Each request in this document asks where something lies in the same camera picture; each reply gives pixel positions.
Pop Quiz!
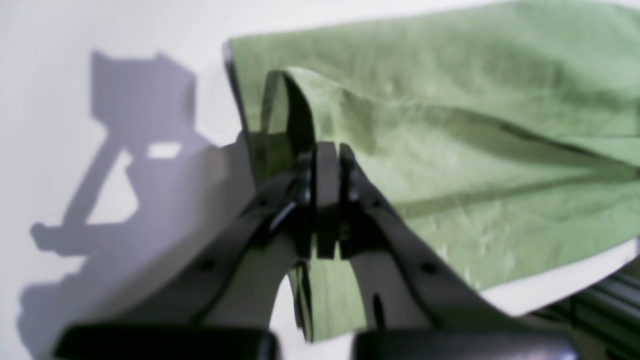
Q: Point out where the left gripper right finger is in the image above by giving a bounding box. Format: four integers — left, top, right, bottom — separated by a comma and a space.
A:
315, 142, 581, 360

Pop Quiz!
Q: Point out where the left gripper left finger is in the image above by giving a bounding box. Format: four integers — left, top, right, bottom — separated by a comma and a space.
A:
54, 152, 314, 360

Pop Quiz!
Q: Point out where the green T-shirt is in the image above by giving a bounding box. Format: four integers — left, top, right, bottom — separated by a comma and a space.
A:
229, 0, 640, 290

